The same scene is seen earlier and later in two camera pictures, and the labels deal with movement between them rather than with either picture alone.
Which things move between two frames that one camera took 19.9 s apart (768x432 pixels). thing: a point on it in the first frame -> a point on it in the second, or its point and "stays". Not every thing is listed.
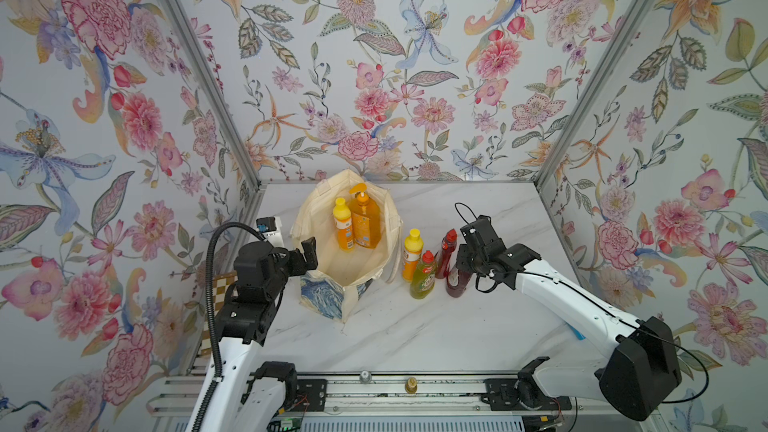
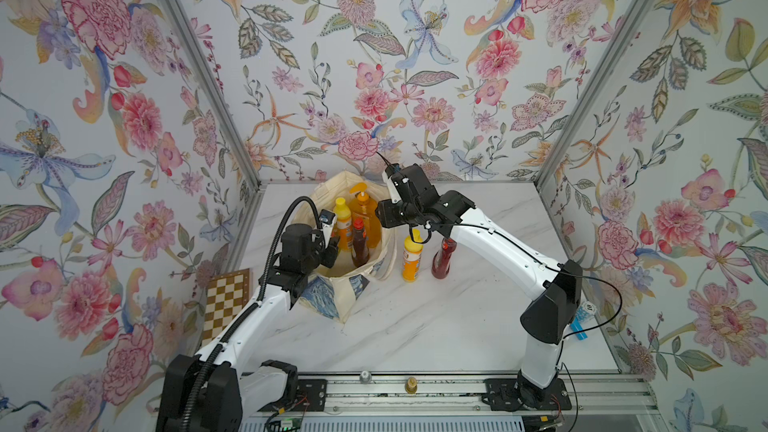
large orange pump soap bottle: x=366 y=219 stays
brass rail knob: x=411 y=385 stays
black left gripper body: x=291 y=264 -> x=325 y=255
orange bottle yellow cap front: x=343 y=222 stays
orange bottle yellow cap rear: x=412 y=253 stays
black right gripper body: x=469 y=263 -> x=393 y=215
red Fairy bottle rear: x=447 y=247 stays
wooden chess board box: x=220 y=284 stays
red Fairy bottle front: x=456 y=282 -> x=360 y=247
